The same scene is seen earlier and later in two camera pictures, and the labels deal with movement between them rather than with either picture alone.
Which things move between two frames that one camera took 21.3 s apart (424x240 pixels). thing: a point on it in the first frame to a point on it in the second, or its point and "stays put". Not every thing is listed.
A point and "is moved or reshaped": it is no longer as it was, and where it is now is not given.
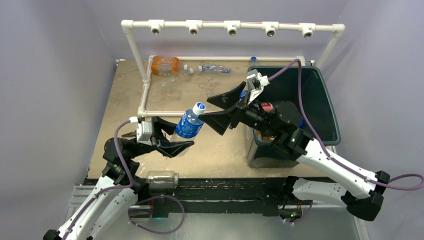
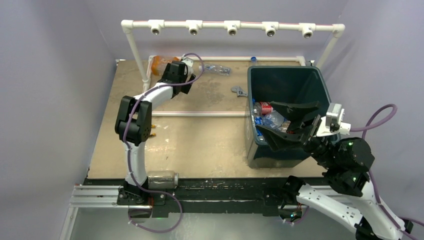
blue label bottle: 189,124 is moved or reshaped
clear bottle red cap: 266,106 stays put
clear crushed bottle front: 159,179 stays put
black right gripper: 220,120 to 276,138
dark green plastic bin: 307,87 stays put
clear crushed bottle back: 215,68 stays put
